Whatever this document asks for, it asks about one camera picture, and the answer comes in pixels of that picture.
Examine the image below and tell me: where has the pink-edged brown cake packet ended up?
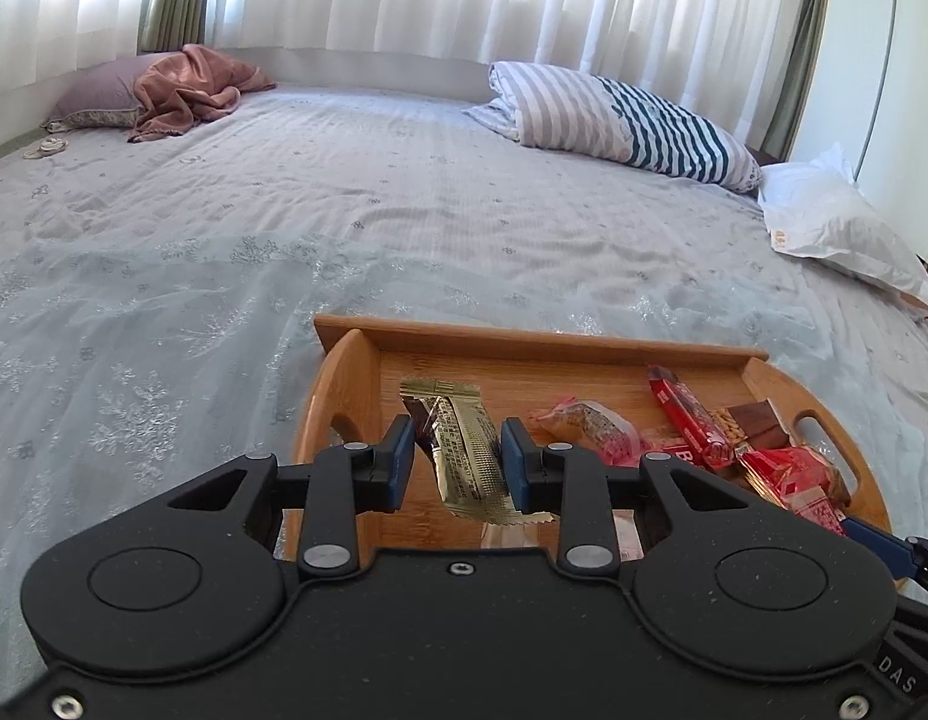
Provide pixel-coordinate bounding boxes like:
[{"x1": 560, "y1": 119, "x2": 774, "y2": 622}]
[{"x1": 530, "y1": 397, "x2": 646, "y2": 468}]

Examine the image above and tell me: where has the small red Biscoff packet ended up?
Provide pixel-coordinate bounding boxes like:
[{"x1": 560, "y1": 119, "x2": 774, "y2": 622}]
[{"x1": 784, "y1": 486, "x2": 845, "y2": 536}]

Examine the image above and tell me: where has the gold foil snack packet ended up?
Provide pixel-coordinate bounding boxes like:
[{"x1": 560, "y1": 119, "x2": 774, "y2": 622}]
[{"x1": 400, "y1": 377, "x2": 553, "y2": 527}]

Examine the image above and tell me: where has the red nut snack packet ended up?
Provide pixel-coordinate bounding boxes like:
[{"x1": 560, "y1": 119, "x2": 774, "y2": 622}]
[{"x1": 737, "y1": 447, "x2": 851, "y2": 507}]

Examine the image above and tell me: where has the red Biscoff biscuit packet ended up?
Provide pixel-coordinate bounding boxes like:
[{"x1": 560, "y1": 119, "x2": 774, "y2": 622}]
[{"x1": 647, "y1": 366, "x2": 735, "y2": 476}]

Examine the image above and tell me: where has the brown peanut bar packet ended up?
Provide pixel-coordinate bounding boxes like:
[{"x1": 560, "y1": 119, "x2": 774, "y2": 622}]
[{"x1": 713, "y1": 400, "x2": 791, "y2": 449}]

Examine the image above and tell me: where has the white red-print candy packet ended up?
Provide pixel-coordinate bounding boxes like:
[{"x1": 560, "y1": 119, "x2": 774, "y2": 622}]
[{"x1": 480, "y1": 522, "x2": 558, "y2": 550}]

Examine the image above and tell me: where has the wooden serving tray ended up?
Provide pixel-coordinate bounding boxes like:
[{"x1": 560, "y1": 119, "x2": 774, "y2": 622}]
[{"x1": 283, "y1": 312, "x2": 895, "y2": 590}]

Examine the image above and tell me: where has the pale blue snowflake bedspread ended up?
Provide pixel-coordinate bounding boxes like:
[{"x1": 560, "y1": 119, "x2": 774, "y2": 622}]
[{"x1": 0, "y1": 88, "x2": 928, "y2": 699}]

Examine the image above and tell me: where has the white pillow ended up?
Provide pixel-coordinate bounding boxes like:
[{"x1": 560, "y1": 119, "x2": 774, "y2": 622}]
[{"x1": 758, "y1": 143, "x2": 928, "y2": 309}]

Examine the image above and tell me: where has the striped pillow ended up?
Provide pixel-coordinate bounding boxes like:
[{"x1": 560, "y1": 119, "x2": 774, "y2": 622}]
[{"x1": 467, "y1": 62, "x2": 761, "y2": 195}]

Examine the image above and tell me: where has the pink crumpled blanket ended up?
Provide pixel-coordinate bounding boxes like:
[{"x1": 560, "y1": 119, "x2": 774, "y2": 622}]
[{"x1": 128, "y1": 44, "x2": 277, "y2": 143}]

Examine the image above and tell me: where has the small metallic object on bed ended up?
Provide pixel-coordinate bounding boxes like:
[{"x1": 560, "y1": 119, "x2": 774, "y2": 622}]
[{"x1": 23, "y1": 137, "x2": 68, "y2": 160}]

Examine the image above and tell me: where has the purple pillow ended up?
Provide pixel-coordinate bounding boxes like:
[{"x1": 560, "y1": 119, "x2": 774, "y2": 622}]
[{"x1": 44, "y1": 52, "x2": 167, "y2": 132}]

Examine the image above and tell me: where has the white sheer curtain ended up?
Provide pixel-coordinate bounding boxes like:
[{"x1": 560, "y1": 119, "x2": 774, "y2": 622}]
[{"x1": 0, "y1": 0, "x2": 822, "y2": 146}]

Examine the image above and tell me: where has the green drape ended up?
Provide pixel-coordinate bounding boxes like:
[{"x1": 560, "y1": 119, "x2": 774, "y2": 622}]
[{"x1": 139, "y1": 0, "x2": 207, "y2": 52}]

